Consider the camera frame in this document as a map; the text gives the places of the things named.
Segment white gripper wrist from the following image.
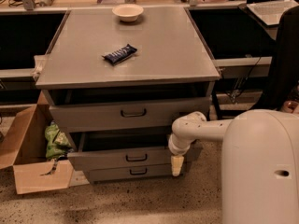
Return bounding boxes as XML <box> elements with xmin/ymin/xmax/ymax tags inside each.
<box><xmin>168</xmin><ymin>133</ymin><xmax>192</xmax><ymax>176</ymax></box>

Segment grey drawer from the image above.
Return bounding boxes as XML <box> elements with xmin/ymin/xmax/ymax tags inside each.
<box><xmin>50</xmin><ymin>98</ymin><xmax>210</xmax><ymax>133</ymax></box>
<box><xmin>66</xmin><ymin>131</ymin><xmax>204</xmax><ymax>173</ymax></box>
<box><xmin>82</xmin><ymin>162</ymin><xmax>192</xmax><ymax>183</ymax></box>

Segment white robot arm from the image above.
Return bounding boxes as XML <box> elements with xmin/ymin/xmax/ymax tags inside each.
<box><xmin>168</xmin><ymin>109</ymin><xmax>299</xmax><ymax>224</ymax></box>

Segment grey top drawer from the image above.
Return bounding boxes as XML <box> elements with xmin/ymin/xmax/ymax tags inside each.
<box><xmin>50</xmin><ymin>98</ymin><xmax>210</xmax><ymax>133</ymax></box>

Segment grey bottom drawer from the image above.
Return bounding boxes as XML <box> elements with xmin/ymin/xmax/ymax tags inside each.
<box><xmin>82</xmin><ymin>162</ymin><xmax>192</xmax><ymax>183</ymax></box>

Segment grey drawer cabinet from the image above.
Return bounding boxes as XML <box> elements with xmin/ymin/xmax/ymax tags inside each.
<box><xmin>36</xmin><ymin>6</ymin><xmax>221</xmax><ymax>184</ymax></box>

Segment open cardboard box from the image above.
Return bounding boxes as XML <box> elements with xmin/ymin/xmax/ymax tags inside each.
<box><xmin>0</xmin><ymin>91</ymin><xmax>77</xmax><ymax>195</ymax></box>

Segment green chip bag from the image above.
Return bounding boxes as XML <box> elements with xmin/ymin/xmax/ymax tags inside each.
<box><xmin>45</xmin><ymin>121</ymin><xmax>72</xmax><ymax>160</ymax></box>

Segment blue snack bar wrapper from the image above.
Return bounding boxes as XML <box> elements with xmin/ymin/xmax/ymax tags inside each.
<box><xmin>104</xmin><ymin>44</ymin><xmax>137</xmax><ymax>65</ymax></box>

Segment white bowl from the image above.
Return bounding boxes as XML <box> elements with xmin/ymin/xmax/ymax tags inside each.
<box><xmin>112</xmin><ymin>4</ymin><xmax>144</xmax><ymax>22</ymax></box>

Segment silver laptop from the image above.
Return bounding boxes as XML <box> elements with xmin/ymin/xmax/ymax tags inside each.
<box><xmin>247</xmin><ymin>0</ymin><xmax>298</xmax><ymax>26</ymax></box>

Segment black hanging cable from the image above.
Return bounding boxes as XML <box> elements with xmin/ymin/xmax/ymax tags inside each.
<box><xmin>220</xmin><ymin>57</ymin><xmax>263</xmax><ymax>100</ymax></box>

